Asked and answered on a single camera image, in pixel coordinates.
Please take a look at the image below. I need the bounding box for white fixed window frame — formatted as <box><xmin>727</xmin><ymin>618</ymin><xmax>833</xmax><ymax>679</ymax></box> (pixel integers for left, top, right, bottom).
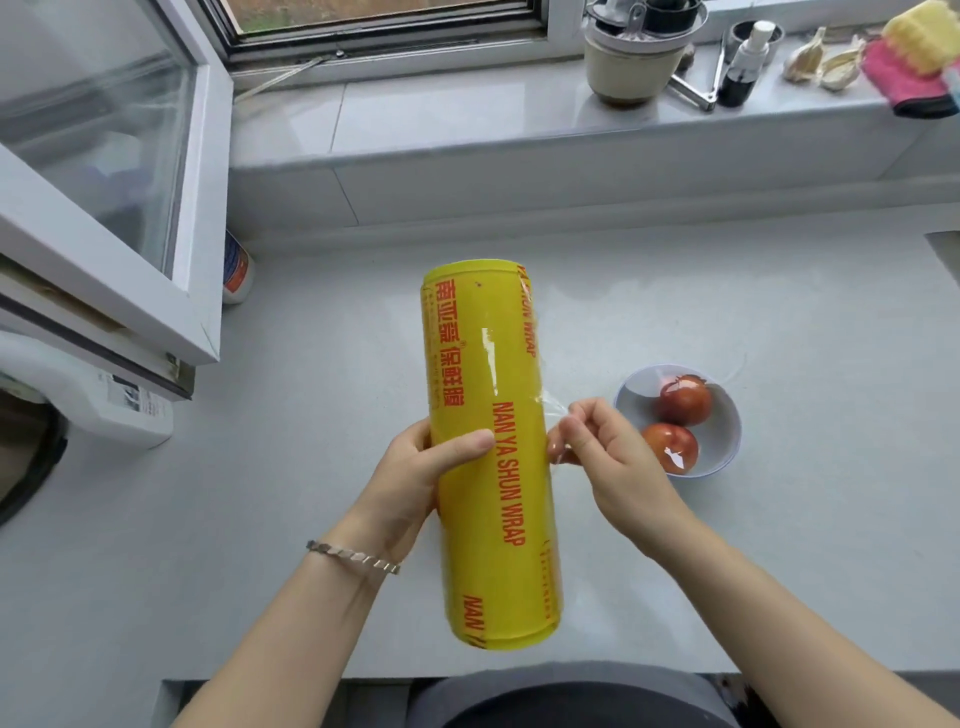
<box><xmin>198</xmin><ymin>0</ymin><xmax>960</xmax><ymax>76</ymax></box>

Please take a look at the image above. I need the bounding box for white appliance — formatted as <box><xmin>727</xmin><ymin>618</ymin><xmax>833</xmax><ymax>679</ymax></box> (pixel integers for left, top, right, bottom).
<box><xmin>0</xmin><ymin>329</ymin><xmax>175</xmax><ymax>450</ymax></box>

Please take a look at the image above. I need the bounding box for black spray bottle white cap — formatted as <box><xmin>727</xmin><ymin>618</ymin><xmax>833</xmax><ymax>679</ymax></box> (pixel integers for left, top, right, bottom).
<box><xmin>716</xmin><ymin>20</ymin><xmax>778</xmax><ymax>109</ymax></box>

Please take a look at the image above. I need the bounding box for beige ceramic pot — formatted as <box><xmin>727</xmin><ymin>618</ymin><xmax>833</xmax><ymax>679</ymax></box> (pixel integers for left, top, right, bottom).
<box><xmin>583</xmin><ymin>0</ymin><xmax>710</xmax><ymax>106</ymax></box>

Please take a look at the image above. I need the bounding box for black round lid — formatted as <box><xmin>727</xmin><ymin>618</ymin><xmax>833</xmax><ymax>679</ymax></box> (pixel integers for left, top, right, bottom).
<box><xmin>643</xmin><ymin>0</ymin><xmax>705</xmax><ymax>35</ymax></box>

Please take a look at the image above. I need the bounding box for clear cling film sheet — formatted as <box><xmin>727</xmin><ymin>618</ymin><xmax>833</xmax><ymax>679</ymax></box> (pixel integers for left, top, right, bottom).
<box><xmin>613</xmin><ymin>363</ymin><xmax>744</xmax><ymax>480</ymax></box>

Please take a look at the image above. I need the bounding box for silver link bracelet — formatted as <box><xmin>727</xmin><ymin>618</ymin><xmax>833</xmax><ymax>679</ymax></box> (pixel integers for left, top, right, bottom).
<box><xmin>305</xmin><ymin>539</ymin><xmax>402</xmax><ymax>577</ymax></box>

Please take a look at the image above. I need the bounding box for steel sink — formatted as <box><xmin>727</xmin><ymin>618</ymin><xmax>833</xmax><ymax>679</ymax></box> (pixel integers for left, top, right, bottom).
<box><xmin>926</xmin><ymin>230</ymin><xmax>960</xmax><ymax>286</ymax></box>

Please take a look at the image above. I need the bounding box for black rounded object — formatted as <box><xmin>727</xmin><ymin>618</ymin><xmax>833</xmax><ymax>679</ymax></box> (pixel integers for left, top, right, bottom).
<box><xmin>0</xmin><ymin>397</ymin><xmax>69</xmax><ymax>526</ymax></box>

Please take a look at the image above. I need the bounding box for white bottle blue orange label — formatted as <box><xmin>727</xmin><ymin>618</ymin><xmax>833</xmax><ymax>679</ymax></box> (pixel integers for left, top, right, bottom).
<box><xmin>222</xmin><ymin>228</ymin><xmax>256</xmax><ymax>305</ymax></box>

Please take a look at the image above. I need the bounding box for garlic bulb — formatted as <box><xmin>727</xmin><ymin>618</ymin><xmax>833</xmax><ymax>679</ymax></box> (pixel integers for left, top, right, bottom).
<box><xmin>817</xmin><ymin>37</ymin><xmax>868</xmax><ymax>93</ymax></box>
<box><xmin>782</xmin><ymin>27</ymin><xmax>828</xmax><ymax>84</ymax></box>

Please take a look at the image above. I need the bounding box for yellow plastic wrap roll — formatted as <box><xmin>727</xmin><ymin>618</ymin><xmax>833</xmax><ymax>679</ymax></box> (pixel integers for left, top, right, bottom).
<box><xmin>418</xmin><ymin>258</ymin><xmax>564</xmax><ymax>652</ymax></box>

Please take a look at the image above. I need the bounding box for grey shirt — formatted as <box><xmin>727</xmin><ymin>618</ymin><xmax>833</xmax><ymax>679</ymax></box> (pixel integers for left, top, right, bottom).
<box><xmin>404</xmin><ymin>661</ymin><xmax>740</xmax><ymax>728</ymax></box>

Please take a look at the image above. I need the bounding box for small dark round jar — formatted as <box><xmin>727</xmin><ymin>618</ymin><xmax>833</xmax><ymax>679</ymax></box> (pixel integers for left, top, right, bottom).
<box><xmin>723</xmin><ymin>20</ymin><xmax>787</xmax><ymax>65</ymax></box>

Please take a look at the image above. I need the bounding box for person's left forearm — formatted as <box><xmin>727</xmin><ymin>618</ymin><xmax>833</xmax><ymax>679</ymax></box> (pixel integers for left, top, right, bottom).
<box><xmin>172</xmin><ymin>551</ymin><xmax>403</xmax><ymax>728</ymax></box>

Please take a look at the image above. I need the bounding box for white open window sash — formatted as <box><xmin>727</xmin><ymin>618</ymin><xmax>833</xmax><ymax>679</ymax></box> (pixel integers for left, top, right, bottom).
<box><xmin>0</xmin><ymin>0</ymin><xmax>235</xmax><ymax>367</ymax></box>

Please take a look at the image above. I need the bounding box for white bowl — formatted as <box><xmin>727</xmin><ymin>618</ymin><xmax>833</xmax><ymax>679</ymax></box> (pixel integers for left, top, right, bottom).
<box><xmin>613</xmin><ymin>363</ymin><xmax>744</xmax><ymax>480</ymax></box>
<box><xmin>517</xmin><ymin>262</ymin><xmax>583</xmax><ymax>466</ymax></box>

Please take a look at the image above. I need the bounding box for black speckled bag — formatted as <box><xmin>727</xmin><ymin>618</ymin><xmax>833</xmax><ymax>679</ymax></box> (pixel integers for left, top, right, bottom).
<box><xmin>712</xmin><ymin>673</ymin><xmax>763</xmax><ymax>728</ymax></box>

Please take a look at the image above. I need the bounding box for person's right hand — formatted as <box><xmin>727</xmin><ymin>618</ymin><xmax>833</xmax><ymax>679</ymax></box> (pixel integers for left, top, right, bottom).
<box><xmin>547</xmin><ymin>397</ymin><xmax>700</xmax><ymax>565</ymax></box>

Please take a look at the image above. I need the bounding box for person's right forearm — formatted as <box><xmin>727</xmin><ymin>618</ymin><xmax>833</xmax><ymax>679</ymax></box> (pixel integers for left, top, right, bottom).
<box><xmin>652</xmin><ymin>517</ymin><xmax>960</xmax><ymax>728</ymax></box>

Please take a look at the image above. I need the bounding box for yellow sponge brush blue handle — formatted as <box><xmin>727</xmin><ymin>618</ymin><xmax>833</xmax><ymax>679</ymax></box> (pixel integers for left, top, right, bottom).
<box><xmin>881</xmin><ymin>0</ymin><xmax>960</xmax><ymax>106</ymax></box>

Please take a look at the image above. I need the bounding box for person's left hand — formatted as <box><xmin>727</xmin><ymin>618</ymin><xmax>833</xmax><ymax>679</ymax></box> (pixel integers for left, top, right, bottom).
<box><xmin>341</xmin><ymin>418</ymin><xmax>496</xmax><ymax>565</ymax></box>

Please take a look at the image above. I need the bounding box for metal kitchen tool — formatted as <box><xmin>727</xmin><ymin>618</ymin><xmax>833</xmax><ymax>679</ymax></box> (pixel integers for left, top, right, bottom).
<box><xmin>667</xmin><ymin>29</ymin><xmax>729</xmax><ymax>114</ymax></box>

